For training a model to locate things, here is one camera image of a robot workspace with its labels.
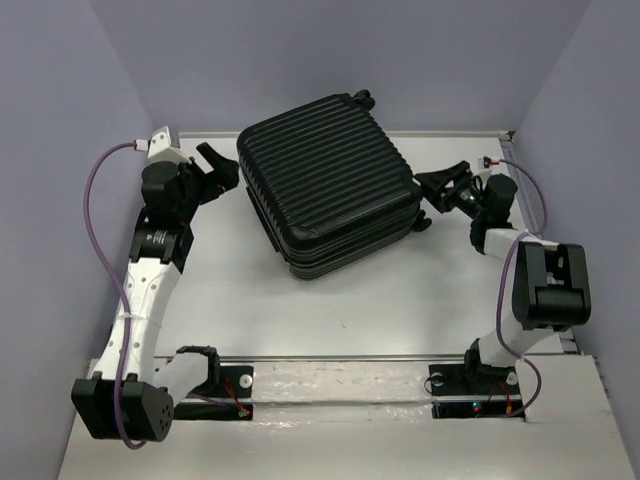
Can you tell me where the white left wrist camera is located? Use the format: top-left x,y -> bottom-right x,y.
147,126 -> 188,164

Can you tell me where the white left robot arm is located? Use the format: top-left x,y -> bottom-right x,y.
71,142 -> 239,450

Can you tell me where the black ribbed hard-shell suitcase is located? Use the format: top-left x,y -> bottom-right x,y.
236,90 -> 432,280

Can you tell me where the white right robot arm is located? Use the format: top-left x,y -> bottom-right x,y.
414,157 -> 591,392

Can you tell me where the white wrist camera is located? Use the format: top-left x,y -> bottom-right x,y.
147,126 -> 188,164
475,156 -> 501,182

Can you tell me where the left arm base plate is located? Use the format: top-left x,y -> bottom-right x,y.
174,364 -> 254,422

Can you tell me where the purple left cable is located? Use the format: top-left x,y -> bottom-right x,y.
82,139 -> 249,449

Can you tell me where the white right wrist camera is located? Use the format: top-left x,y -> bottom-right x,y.
475,156 -> 501,182

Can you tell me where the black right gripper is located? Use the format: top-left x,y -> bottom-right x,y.
413,161 -> 486,220

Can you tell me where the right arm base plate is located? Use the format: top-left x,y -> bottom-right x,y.
424,363 -> 525,420

